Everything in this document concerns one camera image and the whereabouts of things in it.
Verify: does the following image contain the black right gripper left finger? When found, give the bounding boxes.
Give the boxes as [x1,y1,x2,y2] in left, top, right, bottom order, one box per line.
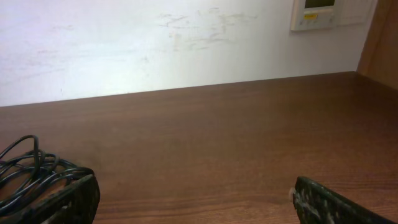
[1,175,100,224]

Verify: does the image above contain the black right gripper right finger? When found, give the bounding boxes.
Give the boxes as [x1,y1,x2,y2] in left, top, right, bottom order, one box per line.
[291,176,395,224]

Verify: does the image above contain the wooden side panel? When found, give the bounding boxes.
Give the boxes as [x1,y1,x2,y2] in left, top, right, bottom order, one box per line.
[357,0,397,90]

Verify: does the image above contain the white wall control panel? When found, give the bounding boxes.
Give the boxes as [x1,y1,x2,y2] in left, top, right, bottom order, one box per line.
[290,0,373,31]

